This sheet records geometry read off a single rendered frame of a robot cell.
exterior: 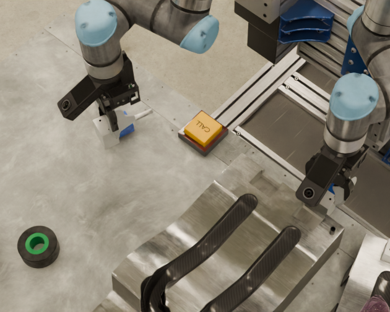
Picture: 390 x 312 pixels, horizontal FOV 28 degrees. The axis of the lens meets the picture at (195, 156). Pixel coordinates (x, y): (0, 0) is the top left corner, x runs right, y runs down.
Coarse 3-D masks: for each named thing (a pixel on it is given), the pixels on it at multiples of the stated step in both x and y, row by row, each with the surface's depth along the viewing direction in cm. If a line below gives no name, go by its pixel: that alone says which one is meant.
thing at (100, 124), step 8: (144, 112) 172; (152, 112) 172; (96, 120) 168; (104, 120) 168; (136, 120) 171; (96, 128) 169; (104, 128) 167; (128, 128) 169; (104, 136) 166; (112, 136) 168; (120, 136) 170; (104, 144) 169; (112, 144) 170
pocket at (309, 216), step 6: (300, 210) 155; (306, 210) 155; (312, 210) 153; (294, 216) 154; (300, 216) 154; (306, 216) 154; (312, 216) 154; (318, 216) 153; (324, 216) 151; (306, 222) 153; (312, 222) 153; (318, 222) 153; (312, 228) 153
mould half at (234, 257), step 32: (224, 192) 155; (256, 192) 154; (288, 192) 154; (192, 224) 152; (256, 224) 151; (288, 224) 150; (320, 224) 150; (128, 256) 143; (160, 256) 144; (224, 256) 148; (256, 256) 148; (288, 256) 147; (320, 256) 147; (128, 288) 141; (192, 288) 140; (224, 288) 143; (288, 288) 144
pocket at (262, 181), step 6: (258, 174) 157; (264, 174) 158; (252, 180) 156; (258, 180) 159; (264, 180) 159; (270, 180) 157; (258, 186) 158; (264, 186) 158; (270, 186) 158; (276, 186) 157; (264, 192) 157; (270, 192) 157
